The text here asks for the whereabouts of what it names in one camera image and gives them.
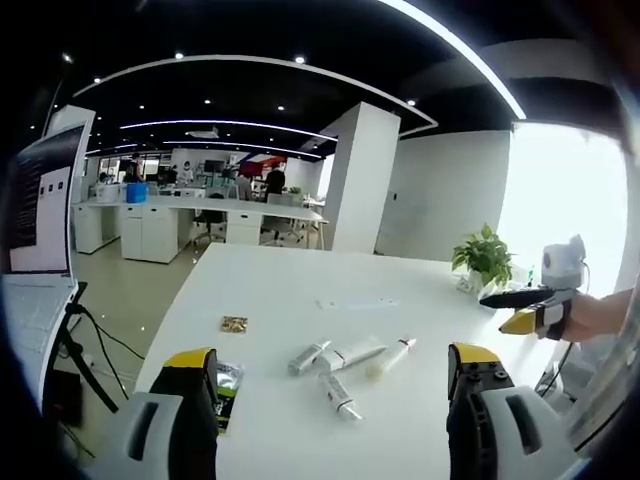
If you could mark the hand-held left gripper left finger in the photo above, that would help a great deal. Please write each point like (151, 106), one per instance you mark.
(165, 430)

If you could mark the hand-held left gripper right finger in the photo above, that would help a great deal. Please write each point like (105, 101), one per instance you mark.
(492, 430)

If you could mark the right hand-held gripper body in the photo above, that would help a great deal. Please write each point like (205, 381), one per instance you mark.
(562, 267)

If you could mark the cream skincare tube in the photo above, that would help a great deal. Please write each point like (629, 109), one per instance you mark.
(392, 357)

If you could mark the white skincare tube grey label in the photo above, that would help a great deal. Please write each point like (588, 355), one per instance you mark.
(340, 395)

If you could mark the silver skincare tube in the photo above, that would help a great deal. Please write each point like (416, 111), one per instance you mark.
(307, 358)

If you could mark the blue storage bin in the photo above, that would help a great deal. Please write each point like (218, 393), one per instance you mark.
(136, 192)

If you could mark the person's right hand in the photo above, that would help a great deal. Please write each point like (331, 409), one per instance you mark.
(597, 317)

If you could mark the green potted plant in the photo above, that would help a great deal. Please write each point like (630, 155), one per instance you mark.
(482, 257)

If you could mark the silver and green packet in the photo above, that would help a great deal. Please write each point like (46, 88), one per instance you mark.
(227, 385)

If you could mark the black laptop stand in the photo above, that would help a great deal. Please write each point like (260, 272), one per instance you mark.
(82, 350)

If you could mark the small brown sachet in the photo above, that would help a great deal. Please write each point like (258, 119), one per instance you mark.
(234, 324)

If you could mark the white drawer cabinet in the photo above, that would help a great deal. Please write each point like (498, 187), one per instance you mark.
(150, 232)

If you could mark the black office chair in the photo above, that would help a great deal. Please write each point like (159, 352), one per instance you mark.
(211, 220)

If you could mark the long white office desk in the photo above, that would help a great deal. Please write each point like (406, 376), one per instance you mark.
(200, 205)

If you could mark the grey office chair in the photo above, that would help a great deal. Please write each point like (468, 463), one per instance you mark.
(280, 220)

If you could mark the white laptop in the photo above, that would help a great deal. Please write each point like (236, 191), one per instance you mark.
(47, 210)

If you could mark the red monitor screen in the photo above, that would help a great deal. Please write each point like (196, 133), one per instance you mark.
(250, 168)

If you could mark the ceiling air conditioner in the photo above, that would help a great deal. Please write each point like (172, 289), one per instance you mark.
(202, 133)

